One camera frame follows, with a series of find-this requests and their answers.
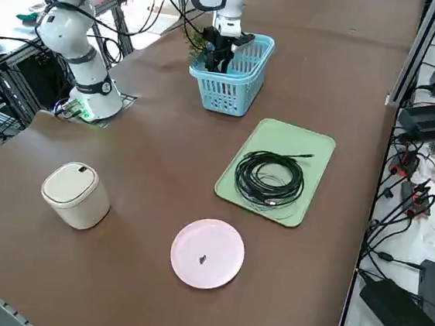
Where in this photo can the cream mini trash bin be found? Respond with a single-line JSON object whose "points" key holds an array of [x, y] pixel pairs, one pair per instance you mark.
{"points": [[77, 202]]}

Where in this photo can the small green object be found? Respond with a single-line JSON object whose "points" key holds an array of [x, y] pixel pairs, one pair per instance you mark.
{"points": [[26, 16]]}

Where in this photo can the green plastic tray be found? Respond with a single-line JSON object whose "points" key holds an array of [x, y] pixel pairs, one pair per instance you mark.
{"points": [[294, 140]]}

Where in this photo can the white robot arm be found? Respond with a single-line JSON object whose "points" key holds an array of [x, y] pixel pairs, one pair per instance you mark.
{"points": [[90, 75]]}

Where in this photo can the pink round plate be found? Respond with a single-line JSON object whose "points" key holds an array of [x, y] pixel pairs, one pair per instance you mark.
{"points": [[209, 244]]}

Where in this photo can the aluminium profile post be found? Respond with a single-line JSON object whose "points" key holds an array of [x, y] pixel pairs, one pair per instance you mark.
{"points": [[415, 55]]}

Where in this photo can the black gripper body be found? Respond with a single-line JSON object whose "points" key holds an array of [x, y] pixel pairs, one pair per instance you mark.
{"points": [[222, 44]]}

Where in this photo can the red and black connector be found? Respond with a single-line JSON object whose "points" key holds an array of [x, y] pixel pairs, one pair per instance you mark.
{"points": [[404, 163], [417, 203]]}

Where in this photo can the small dark speck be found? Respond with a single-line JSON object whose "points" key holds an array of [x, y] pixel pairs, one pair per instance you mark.
{"points": [[202, 260]]}

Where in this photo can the toy carrot with green leaves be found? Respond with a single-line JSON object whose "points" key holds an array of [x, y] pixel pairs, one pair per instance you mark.
{"points": [[196, 46]]}

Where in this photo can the blue plastic slotted basket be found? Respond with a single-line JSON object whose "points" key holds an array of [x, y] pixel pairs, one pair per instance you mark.
{"points": [[226, 81]]}

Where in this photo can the aluminium table frame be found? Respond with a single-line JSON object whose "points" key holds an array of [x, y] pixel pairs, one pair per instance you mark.
{"points": [[14, 99]]}

